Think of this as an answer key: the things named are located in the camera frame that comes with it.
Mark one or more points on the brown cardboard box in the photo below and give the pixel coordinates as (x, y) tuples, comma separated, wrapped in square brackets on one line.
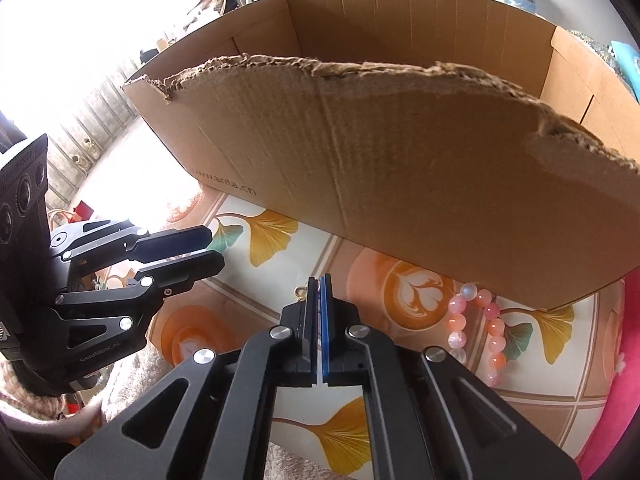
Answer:
[(400, 185)]

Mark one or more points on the person's left forearm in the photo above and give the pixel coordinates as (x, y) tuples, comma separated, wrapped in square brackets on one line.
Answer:
[(25, 405)]

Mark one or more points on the metal window railing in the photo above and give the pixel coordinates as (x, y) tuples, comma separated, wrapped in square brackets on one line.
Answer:
[(100, 105)]

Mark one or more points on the blue patterned blanket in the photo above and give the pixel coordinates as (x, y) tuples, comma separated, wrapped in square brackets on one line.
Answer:
[(627, 60)]

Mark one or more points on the pink blanket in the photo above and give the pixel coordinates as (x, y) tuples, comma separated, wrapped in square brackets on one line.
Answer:
[(617, 385)]

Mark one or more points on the ginkgo leaf patterned tablecloth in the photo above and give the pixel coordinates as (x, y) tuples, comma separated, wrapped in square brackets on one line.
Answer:
[(525, 410)]

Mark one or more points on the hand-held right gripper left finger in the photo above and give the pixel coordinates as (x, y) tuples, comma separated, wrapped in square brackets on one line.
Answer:
[(312, 320)]

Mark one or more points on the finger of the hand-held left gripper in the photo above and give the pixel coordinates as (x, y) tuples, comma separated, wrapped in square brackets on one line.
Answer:
[(190, 272), (175, 242)]

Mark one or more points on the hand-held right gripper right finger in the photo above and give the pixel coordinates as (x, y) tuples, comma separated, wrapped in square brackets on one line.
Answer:
[(326, 330)]

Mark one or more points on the white fluffy robe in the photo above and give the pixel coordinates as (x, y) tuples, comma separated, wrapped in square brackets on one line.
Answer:
[(135, 385)]

